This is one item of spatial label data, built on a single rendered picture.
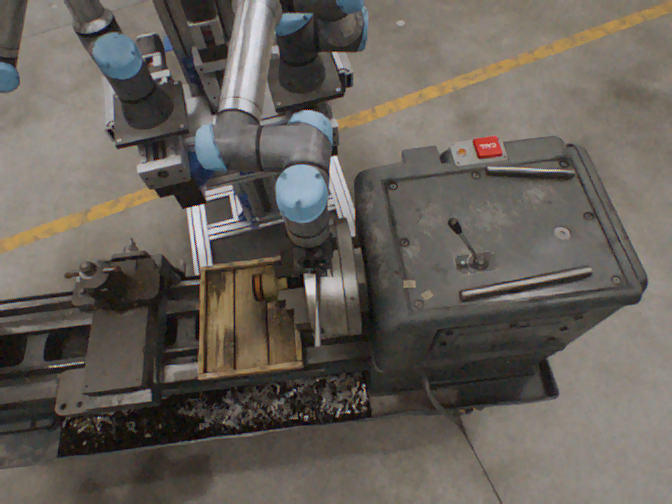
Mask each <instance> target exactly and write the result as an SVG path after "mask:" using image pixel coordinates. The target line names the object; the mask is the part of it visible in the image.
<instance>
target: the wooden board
mask: <svg viewBox="0 0 672 504"><path fill-rule="evenodd" d="M271 259H273V260H271ZM279 259H280V260H279ZM270 260H271V261H270ZM269 261H270V262H269ZM276 261H281V258H280V257H276V258H265V259H258V260H251V261H241V262H234V263H227V264H218V265H210V266H202V267H201V272H200V301H201V303H200V314H199V316H200V332H199V359H198V374H199V375H198V376H199V378H198V380H201V381H209V380H217V379H226V378H234V377H236V376H237V377H243V376H251V375H258V374H266V373H270V372H280V371H288V370H295V369H303V368H304V363H303V351H302V339H301V331H297V330H296V327H295V322H294V320H293V319H294V317H288V315H287V310H286V307H280V305H279V302H278V301H275V304H274V301H269V302H271V303H272V304H271V303H270V304H269V302H267V301H266V299H265V300H264V301H255V299H254V296H253V292H252V283H251V278H252V275H254V274H257V273H261V274H263V271H268V270H271V269H270V268H272V267H273V266H275V262H276ZM249 262H250V263H249ZM244 263H245V264H244ZM225 265H226V267H225ZM272 265H273V266H272ZM263 266H264V267H263ZM267 266H269V267H270V266H271V267H270V268H269V267H267ZM241 268H242V269H241ZM248 268H250V269H248ZM256 268H257V269H256ZM261 268H263V269H261ZM265 268H266V270H265ZM273 268H274V267H273ZM237 269H239V270H237ZM246 269H247V270H246ZM228 270H229V271H228ZM235 270H237V271H235ZM250 270H251V271H250ZM262 270H263V271H262ZM240 271H241V272H240ZM248 271H249V272H248ZM217 272H218V275H217V276H216V274H217ZM233 272H237V273H233ZM212 273H213V274H214V276H213V274H212ZM220 273H221V274H220ZM243 273H244V274H243ZM225 275H226V276H225ZM239 275H240V276H239ZM219 276H220V277H219ZM232 276H233V277H232ZM214 277H215V278H214ZM222 277H223V278H222ZM250 277H251V278H250ZM216 278H217V279H218V280H217V279H216ZM209 279H210V280H211V283H210V282H209V281H210V280H209ZM214 280H215V281H214ZM217 282H218V283H217ZM223 282H224V283H223ZM209 284H211V285H209ZM222 284H223V285H222ZM218 286H219V287H218ZM201 287H202V289H201ZM210 289H211V290H210ZM225 289H226V290H225ZM220 290H222V291H220ZM213 291H215V292H213ZM232 291H233V292H232ZM234 291H235V293H234ZM203 292H205V293H203ZM209 292H210V293H209ZM208 293H209V294H210V296H211V297H210V296H209V294H208ZM233 293H234V294H233ZM246 293H247V294H246ZM215 294H216V295H217V296H218V297H217V296H216V295H215ZM232 296H234V297H232ZM209 300H210V302H209ZM272 305H273V306H272ZM267 306H268V312H267ZM275 307H276V309H275ZM283 310H284V312H283ZM275 311H276V314H275ZM282 312H283V314H282ZM279 314H281V315H279ZM275 315H276V316H275ZM274 316H275V318H274ZM278 316H279V317H278ZM283 316H284V317H283ZM271 317H272V320H271ZM281 318H282V319H281ZM284 318H286V319H285V320H284V321H283V319H284ZM289 318H290V319H289ZM273 320H274V321H273ZM290 320H291V321H290ZM279 321H280V323H277V322H279ZM291 322H293V323H291ZM283 323H284V324H283ZM285 323H286V324H287V325H286V324H285ZM282 324H283V325H282ZM293 325H294V326H293ZM291 326H292V327H291ZM290 327H291V328H290ZM274 328H275V329H274ZM293 328H294V330H292V331H293V332H290V331H291V329H293ZM268 330H269V331H270V333H272V334H270V333H268ZM286 331H288V332H286ZM281 332H282V333H281ZM275 333H276V336H279V337H275ZM220 334H221V335H220ZM280 335H281V336H282V335H283V336H282V337H283V339H282V337H281V336H280ZM267 336H268V337H267ZM293 336H294V337H295V339H293V338H294V337H293ZM240 337H241V338H240ZM251 337H252V338H251ZM266 337H267V338H266ZM287 337H288V338H287ZM227 338H228V339H227ZM270 338H271V339H270ZM267 339H268V340H267ZM208 340H209V341H208ZM211 340H212V341H211ZM219 340H221V341H219ZM242 340H243V341H242ZM279 340H280V341H279ZM284 340H285V341H284ZM286 340H287V341H286ZM288 340H290V341H288ZM207 341H208V342H207ZM215 341H216V342H215ZM245 341H246V342H245ZM292 341H295V342H293V343H294V344H292V343H290V342H292ZM227 342H228V343H227ZM229 342H231V343H229ZM233 342H234V344H232V343H233ZM269 342H270V344H268V343H269ZM207 343H208V344H207ZM213 343H216V344H213ZM225 343H227V344H226V345H224V344H225ZM298 343H299V344H298ZM206 344H207V345H206ZM222 344H223V345H222ZM274 344H275V345H274ZM281 344H283V345H281ZM208 345H210V346H209V347H210V348H209V347H208ZM229 345H230V346H229ZM235 345H236V346H235ZM269 345H270V346H269ZM239 346H240V347H239ZM267 346H268V347H267ZM293 346H294V347H293ZM207 347H208V348H207ZM235 347H236V348H235ZM244 347H245V349H244ZM256 347H258V348H256ZM288 347H291V348H288ZM292 347H293V348H292ZM226 348H227V349H230V351H229V350H228V351H227V350H226ZM241 348H243V349H241ZM266 348H267V349H266ZM206 349H207V350H206ZM239 349H241V350H239ZM271 349H272V350H271ZM285 349H286V351H287V352H286V351H285ZM293 349H294V351H293ZM200 350H202V352H200ZM209 350H210V351H209ZM242 350H243V351H242ZM279 350H280V351H279ZM288 350H289V352H290V351H291V350H292V352H295V353H292V352H290V353H289V352H288ZM267 351H268V352H267ZM269 351H270V354H272V355H270V354H269V355H268V353H269ZM213 352H214V354H213ZM236 352H237V353H236ZM230 353H231V354H230ZM291 353H292V354H291ZM208 354H209V356H208ZM236 354H237V355H236ZM282 354H283V355H286V356H287V358H286V356H283V358H282ZM287 354H288V355H287ZM290 354H291V355H290ZM295 354H296V357H295V360H293V357H294V356H295ZM215 355H216V356H215ZM233 355H234V358H233ZM235 355H236V356H235ZM270 356H271V357H270ZM211 357H212V358H211ZM230 357H231V358H230ZM255 357H256V358H255ZM288 357H289V358H288ZM229 358H230V359H229ZM279 358H280V359H279ZM207 359H208V360H207ZM210 359H211V360H210ZM234 359H235V360H234ZM236 359H237V360H236ZM258 359H259V362H258ZM267 359H268V360H267ZM282 359H283V360H282ZM287 359H288V361H287ZM290 360H291V362H290ZM270 361H271V362H270ZM208 362H209V363H210V365H209V363H208ZM219 362H220V363H219ZM215 363H216V364H215ZM245 363H247V364H245ZM252 363H254V364H252ZM200 364H202V365H200ZM207 364H208V365H207ZM236 364H237V365H238V364H239V366H237V365H236ZM263 364H264V365H263ZM223 365H224V366H223ZM227 365H228V366H229V367H228V366H227ZM235 365H236V368H235ZM243 365H244V366H243ZM254 365H256V366H257V367H256V366H254ZM206 366H207V367H208V368H206ZM222 366H223V367H222ZM226 366H227V367H228V369H227V367H226ZM232 366H233V367H232ZM250 366H251V367H250ZM218 367H220V368H218ZM213 368H214V369H215V370H214V369H213ZM217 368H218V369H221V370H220V371H218V369H217ZM231 368H232V370H231ZM238 368H239V369H238ZM212 369H213V371H211V370H212ZM216 369H217V372H216ZM208 371H209V372H208ZM210 371H211V372H210ZM227 372H228V373H227ZM243 372H244V373H243ZM217 373H218V375H219V376H218V375H217ZM234 373H235V374H234Z"/></svg>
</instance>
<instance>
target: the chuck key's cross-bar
mask: <svg viewBox="0 0 672 504"><path fill-rule="evenodd" d="M314 347H315V348H316V349H319V348H320V277H318V272H317V274H316V275H315V324H314Z"/></svg>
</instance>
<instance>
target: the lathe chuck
mask: <svg viewBox="0 0 672 504"><path fill-rule="evenodd" d="M330 226H331V227H330V233H333V238H335V237H336V238H337V234H336V226H335V220H334V223H333V224H330ZM332 262H333V277H332V274H331V271H329V278H328V277H320V327H321V328H325V333H322V334H320V339H329V338H337V337H345V336H349V329H348V320H347V310H346V302H345V294H344V286H343V278H342V271H341V263H340V255H339V248H338V251H335V252H334V253H333V259H332ZM303 279H304V287H305V295H306V302H307V308H308V314H309V321H310V326H311V329H314V324H315V274H310V273H309V274H308V278H307V279H306V278H305V274H303Z"/></svg>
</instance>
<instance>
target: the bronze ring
mask: <svg viewBox="0 0 672 504"><path fill-rule="evenodd" d="M251 283H252V292H253V296H254V299H255V301H264V300H265V299H266V301H267V302H269V301H278V290H286V289H290V281H289V276H282V277H276V273H275V268H274V270H268V271H263V274H261V273H257V274H254V275H252V279H251Z"/></svg>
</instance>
